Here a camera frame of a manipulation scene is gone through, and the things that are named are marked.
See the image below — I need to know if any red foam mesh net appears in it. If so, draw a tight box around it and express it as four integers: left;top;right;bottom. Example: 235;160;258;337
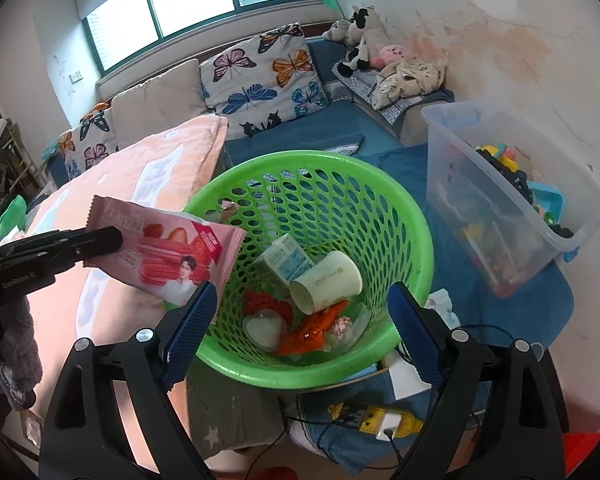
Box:
245;290;292;317

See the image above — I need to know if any pink snack wrapper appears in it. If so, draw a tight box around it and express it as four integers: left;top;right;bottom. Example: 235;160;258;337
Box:
83;195;246;307

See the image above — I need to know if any blue floor rug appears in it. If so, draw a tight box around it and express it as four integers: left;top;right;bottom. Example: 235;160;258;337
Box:
360;145;573;356

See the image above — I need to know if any pile of colourful toys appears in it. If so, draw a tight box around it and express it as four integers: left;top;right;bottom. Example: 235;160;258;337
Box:
472;142;576;281

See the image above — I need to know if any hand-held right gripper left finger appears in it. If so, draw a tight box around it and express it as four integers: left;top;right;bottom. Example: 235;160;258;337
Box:
39;280;218;480

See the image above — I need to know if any white blue milk carton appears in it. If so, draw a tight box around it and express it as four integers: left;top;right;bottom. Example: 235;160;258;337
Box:
252;235;316;286

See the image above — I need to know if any grey star print cloth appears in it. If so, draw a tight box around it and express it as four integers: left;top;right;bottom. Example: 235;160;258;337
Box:
187;360;286;458

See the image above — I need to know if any pink plush toy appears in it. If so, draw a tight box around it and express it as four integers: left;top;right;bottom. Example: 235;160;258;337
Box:
370;44;407;68

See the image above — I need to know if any green framed window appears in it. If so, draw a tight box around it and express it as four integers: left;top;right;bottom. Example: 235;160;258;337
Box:
82;0;326;73

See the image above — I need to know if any clear plastic storage bin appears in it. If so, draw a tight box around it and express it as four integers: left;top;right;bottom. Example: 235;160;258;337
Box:
421;100;597;300

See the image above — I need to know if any yellow power strip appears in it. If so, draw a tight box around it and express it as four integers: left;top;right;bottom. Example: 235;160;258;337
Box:
328;400;423;443

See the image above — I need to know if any white paper cup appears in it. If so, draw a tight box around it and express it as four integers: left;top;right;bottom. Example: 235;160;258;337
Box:
290;251;363;316

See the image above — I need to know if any beige cushion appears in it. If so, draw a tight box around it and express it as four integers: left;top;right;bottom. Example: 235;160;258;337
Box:
111;58;208;148

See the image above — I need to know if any blue sofa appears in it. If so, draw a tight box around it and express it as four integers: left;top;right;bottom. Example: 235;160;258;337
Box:
45;35;456;166

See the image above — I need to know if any red box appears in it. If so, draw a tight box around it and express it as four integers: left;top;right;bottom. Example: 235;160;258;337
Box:
562;432;600;480

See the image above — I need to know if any butterfly print pillow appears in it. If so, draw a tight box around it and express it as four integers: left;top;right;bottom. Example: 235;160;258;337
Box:
57;105;120;181
200;22;331;141

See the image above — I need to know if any clear plastic clamshell box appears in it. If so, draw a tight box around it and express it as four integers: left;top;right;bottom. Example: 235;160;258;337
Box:
349;304;377;348

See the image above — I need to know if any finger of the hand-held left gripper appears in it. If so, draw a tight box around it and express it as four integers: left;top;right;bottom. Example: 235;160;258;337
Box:
55;226;123;267

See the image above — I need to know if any person's left hand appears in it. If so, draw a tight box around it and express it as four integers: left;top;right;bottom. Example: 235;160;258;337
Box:
0;297;43;411

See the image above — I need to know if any metal shelf rack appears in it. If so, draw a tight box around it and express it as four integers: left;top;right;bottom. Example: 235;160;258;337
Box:
0;120;36;196

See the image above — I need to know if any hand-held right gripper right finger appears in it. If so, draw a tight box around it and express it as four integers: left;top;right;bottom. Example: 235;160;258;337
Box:
387;281;566;480

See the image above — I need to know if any grey plush toy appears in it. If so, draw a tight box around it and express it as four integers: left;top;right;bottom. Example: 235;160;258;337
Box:
321;19;353;43

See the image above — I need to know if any red snack wrapper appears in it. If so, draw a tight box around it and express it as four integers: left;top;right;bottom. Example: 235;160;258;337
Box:
277;307;342;356

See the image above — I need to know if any cream printed garment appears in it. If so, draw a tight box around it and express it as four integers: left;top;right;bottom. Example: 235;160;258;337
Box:
371;59;447;111

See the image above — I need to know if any blue checked cloth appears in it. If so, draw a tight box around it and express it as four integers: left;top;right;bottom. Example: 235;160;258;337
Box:
332;60;453;126

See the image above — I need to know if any black cable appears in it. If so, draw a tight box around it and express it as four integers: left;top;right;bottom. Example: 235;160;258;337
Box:
245;392;421;480

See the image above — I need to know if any green plastic basket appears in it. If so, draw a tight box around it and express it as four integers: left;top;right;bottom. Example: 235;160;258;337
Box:
182;151;435;392

